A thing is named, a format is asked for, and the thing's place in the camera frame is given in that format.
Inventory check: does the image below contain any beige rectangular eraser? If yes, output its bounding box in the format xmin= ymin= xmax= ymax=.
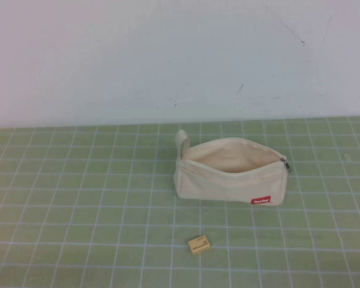
xmin=187 ymin=235 xmax=211 ymax=250

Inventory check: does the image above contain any cream canvas pencil case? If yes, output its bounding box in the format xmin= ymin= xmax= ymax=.
xmin=174 ymin=129 xmax=293 ymax=208

